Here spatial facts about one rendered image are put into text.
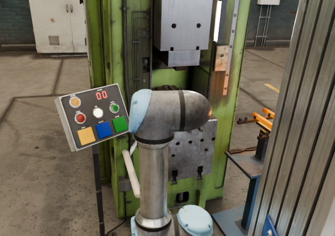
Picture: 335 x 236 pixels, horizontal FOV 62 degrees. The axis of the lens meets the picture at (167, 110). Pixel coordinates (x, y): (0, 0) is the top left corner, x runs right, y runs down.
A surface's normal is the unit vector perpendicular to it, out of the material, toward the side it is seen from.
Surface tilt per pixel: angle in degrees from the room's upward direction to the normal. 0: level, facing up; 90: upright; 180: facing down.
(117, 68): 90
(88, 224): 0
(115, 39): 90
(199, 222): 8
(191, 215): 8
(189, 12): 90
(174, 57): 90
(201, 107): 61
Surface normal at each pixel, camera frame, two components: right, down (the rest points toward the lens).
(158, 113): 0.14, 0.07
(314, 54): -1.00, -0.04
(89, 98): 0.60, -0.16
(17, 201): 0.04, -0.90
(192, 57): 0.30, 0.41
